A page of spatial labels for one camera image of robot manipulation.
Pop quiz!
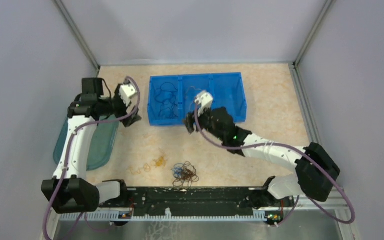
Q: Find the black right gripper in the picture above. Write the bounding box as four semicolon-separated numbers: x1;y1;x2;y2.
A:
181;103;226;142

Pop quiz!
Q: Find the yellow wire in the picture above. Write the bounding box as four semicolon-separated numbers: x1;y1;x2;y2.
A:
184;86;206;107
127;150;168;176

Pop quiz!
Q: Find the brown wire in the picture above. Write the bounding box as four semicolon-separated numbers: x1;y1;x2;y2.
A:
172;161;201;188

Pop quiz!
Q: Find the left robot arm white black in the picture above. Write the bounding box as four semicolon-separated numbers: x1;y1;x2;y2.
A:
41;76;142;214

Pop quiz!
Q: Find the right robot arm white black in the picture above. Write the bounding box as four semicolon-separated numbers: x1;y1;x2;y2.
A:
183;107;341;206

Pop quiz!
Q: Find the blue plastic divided bin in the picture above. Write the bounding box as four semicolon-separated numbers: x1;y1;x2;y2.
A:
147;72;248;127

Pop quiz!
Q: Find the teal translucent plastic basin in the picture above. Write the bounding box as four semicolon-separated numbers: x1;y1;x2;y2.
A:
53;118;119;171

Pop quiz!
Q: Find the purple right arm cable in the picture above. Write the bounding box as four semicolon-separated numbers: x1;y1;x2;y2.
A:
193;102;357;228

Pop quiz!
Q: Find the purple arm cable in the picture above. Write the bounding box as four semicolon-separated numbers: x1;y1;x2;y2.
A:
42;76;142;240
193;102;357;228

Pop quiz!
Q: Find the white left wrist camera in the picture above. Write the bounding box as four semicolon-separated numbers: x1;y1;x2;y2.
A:
119;83;137;107

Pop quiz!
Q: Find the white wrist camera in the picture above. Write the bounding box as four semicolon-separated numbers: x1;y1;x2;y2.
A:
119;83;137;107
193;90;214;112

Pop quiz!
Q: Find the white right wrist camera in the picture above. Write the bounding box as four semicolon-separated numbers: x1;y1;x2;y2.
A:
193;90;214;112

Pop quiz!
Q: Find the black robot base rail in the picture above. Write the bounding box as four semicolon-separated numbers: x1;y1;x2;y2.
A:
79;186;349;223

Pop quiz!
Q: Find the aluminium frame post left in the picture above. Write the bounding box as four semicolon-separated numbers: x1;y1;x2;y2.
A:
52;0;101;74

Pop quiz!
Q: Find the aluminium frame post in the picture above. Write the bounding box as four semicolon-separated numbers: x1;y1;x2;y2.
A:
52;0;101;74
293;0;336;69

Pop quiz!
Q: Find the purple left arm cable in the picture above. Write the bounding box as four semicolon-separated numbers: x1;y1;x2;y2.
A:
42;76;142;240

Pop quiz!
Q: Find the aluminium frame post right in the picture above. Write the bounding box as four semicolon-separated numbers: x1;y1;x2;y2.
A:
293;0;336;69

